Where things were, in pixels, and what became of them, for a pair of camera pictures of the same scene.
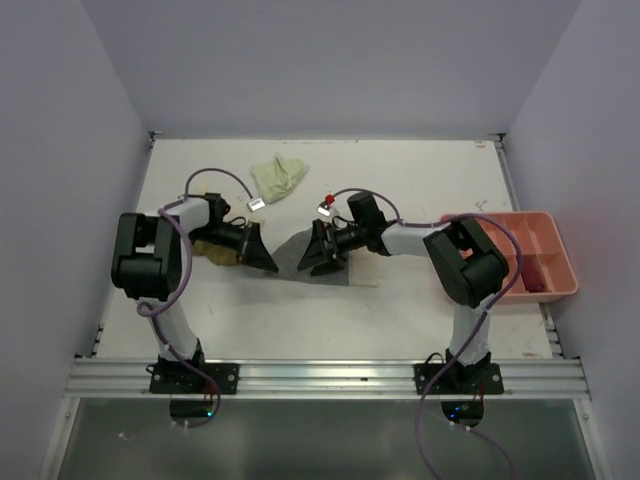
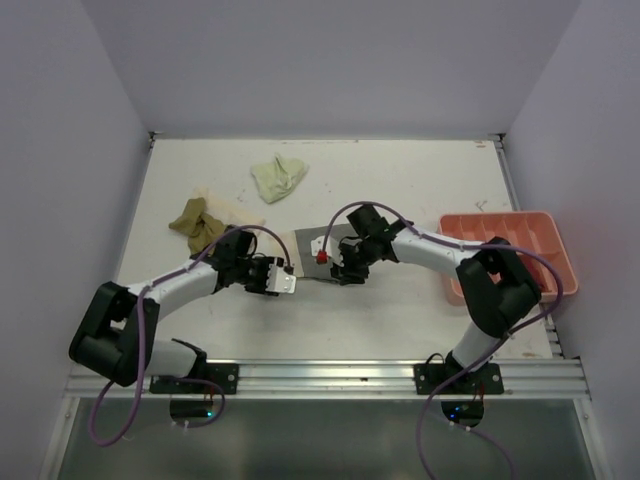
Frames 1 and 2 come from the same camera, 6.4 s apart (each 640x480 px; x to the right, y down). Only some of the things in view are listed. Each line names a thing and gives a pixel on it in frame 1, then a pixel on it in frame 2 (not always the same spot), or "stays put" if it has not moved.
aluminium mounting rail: x=130 y=379 stays put
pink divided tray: x=548 y=265 stays put
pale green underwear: x=278 y=176 stays put
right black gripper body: x=326 y=231 -> x=355 y=259
